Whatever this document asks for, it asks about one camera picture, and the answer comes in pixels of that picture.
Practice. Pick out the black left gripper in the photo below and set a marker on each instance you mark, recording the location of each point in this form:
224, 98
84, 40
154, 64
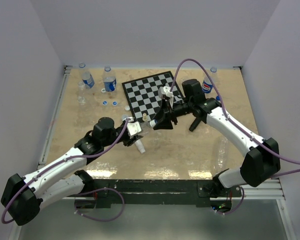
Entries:
129, 141

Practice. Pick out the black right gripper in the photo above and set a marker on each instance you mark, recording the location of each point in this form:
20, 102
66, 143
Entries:
165, 122

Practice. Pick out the white Pocari Sweat cap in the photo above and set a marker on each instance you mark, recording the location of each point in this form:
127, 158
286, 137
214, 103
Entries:
152, 123

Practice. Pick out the crushed clear bottle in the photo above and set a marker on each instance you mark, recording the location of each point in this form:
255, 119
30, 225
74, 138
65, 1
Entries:
146, 128

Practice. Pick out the Pepsi labelled bottle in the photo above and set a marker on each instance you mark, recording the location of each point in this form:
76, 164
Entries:
207, 86

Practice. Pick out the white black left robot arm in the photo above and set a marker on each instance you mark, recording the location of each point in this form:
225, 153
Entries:
24, 196

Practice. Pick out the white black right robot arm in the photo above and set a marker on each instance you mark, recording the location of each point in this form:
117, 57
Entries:
261, 159

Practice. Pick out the standing Pepsi bottle right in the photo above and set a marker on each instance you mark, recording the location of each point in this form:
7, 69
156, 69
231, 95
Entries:
109, 81

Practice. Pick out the standing pepsi bottle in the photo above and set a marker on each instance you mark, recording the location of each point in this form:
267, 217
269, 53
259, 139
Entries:
109, 81
86, 76

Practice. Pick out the clear unlabelled plastic bottle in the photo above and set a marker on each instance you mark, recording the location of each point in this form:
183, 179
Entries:
81, 100

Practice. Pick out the standing Pepsi bottle left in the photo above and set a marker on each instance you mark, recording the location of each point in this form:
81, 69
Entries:
86, 76

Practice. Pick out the white toy microphone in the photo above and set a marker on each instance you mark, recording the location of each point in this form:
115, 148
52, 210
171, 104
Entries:
138, 143

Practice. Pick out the cream chess piece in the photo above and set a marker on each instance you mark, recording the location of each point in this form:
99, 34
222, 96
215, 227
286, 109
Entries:
144, 117

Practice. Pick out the black and silver chessboard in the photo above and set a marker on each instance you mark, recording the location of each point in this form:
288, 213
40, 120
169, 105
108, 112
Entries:
142, 94

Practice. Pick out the black toy microphone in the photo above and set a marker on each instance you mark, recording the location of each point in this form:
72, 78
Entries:
195, 124

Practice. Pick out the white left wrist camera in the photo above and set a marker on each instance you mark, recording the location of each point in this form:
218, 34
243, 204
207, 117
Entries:
133, 127

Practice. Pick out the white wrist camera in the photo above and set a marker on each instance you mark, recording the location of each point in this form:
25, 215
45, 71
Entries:
133, 127
165, 93

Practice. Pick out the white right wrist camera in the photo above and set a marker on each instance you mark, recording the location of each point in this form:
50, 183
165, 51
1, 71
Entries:
165, 93

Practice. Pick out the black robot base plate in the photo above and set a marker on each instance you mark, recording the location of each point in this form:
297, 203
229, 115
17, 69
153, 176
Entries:
155, 192

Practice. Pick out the small clear bottle near wall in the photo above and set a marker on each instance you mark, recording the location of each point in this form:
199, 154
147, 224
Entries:
81, 88

